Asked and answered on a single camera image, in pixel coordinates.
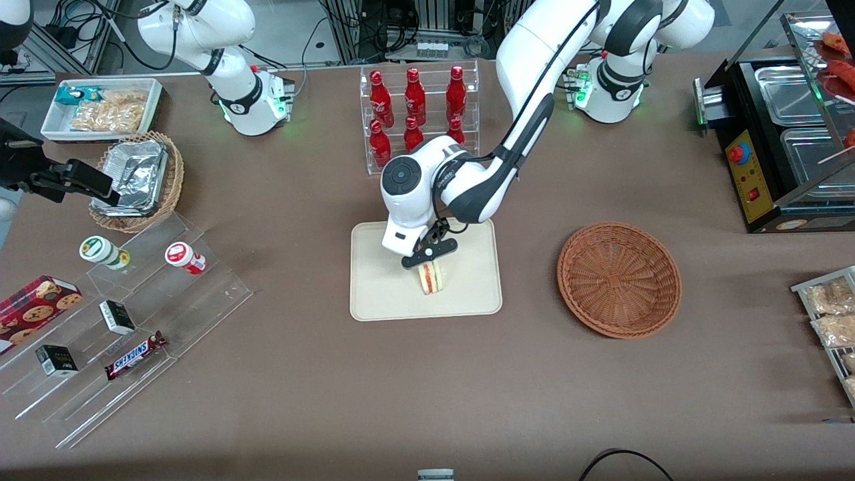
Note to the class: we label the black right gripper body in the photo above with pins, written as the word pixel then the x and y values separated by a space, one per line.
pixel 21 170

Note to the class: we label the triangular sandwich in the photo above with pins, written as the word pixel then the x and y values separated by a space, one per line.
pixel 431 279

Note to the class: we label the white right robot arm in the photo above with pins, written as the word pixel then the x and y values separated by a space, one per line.
pixel 234 80

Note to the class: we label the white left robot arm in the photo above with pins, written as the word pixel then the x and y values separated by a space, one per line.
pixel 528 80

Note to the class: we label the cream plastic serving tray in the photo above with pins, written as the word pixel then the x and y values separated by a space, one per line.
pixel 474 287

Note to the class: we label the tan wicker basket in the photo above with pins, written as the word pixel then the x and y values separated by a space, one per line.
pixel 172 180

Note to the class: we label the brown round wicker basket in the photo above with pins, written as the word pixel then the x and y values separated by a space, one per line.
pixel 618 280

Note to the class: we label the tray of packaged snacks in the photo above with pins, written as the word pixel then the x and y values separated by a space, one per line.
pixel 801 288

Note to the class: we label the white rectangular snack bin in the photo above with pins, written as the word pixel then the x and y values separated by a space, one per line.
pixel 53 127

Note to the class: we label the aluminium foil container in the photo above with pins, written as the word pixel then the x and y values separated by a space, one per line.
pixel 137 175

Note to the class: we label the clear bag of crackers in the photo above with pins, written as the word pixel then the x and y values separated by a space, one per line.
pixel 107 119
pixel 127 97

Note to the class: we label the green lid snack cup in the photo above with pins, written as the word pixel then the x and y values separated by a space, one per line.
pixel 100 250

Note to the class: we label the clear acrylic bottle rack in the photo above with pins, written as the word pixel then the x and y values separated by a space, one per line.
pixel 401 168

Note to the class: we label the teal snack packet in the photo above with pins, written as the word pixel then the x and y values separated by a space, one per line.
pixel 70 95

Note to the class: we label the red cola bottle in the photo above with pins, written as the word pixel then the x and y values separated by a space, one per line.
pixel 455 130
pixel 415 99
pixel 456 95
pixel 380 148
pixel 413 133
pixel 381 100

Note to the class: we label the red cookie box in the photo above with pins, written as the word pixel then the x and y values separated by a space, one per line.
pixel 33 308

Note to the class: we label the red lid snack cup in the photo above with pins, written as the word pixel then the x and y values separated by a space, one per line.
pixel 183 257

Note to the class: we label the small black carton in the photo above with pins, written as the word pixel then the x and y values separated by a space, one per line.
pixel 117 318
pixel 56 361

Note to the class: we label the clear acrylic stepped display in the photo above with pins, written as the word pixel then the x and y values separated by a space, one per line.
pixel 167 314

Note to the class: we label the snickers chocolate bar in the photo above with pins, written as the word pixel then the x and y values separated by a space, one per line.
pixel 133 357

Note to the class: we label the white power strip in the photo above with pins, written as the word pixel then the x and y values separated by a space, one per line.
pixel 433 49

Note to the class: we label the small grey device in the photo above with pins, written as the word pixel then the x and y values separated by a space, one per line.
pixel 435 475

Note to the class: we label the black food warmer cabinet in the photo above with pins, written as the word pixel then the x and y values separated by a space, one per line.
pixel 758 194

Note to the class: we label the steel warmer pan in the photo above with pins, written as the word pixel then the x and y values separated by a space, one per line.
pixel 811 157
pixel 788 97

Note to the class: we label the clear bag of fried snack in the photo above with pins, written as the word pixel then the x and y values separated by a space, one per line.
pixel 828 297
pixel 835 330

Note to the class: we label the red sausage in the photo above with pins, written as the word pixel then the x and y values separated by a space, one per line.
pixel 836 43
pixel 843 72

